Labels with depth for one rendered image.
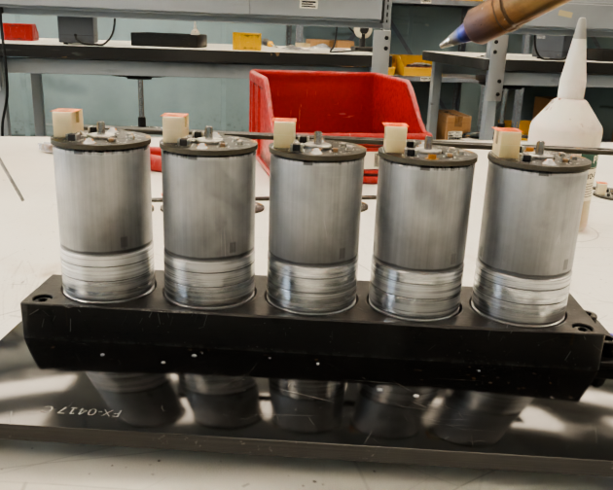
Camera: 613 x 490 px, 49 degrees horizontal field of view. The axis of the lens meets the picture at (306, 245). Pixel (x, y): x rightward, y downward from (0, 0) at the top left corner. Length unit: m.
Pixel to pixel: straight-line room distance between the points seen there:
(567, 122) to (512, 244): 0.17
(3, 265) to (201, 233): 0.13
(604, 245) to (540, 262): 0.17
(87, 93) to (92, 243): 4.39
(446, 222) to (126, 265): 0.08
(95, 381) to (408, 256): 0.08
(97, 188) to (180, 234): 0.02
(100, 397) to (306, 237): 0.06
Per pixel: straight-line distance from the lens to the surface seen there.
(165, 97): 4.53
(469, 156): 0.18
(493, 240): 0.18
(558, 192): 0.17
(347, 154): 0.17
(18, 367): 0.18
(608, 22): 2.83
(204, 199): 0.17
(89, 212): 0.18
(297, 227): 0.17
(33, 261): 0.29
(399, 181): 0.17
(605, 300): 0.27
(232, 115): 4.55
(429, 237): 0.17
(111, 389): 0.16
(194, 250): 0.17
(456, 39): 0.16
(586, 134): 0.34
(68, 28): 2.52
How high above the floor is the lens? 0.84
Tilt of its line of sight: 18 degrees down
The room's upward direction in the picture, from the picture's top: 2 degrees clockwise
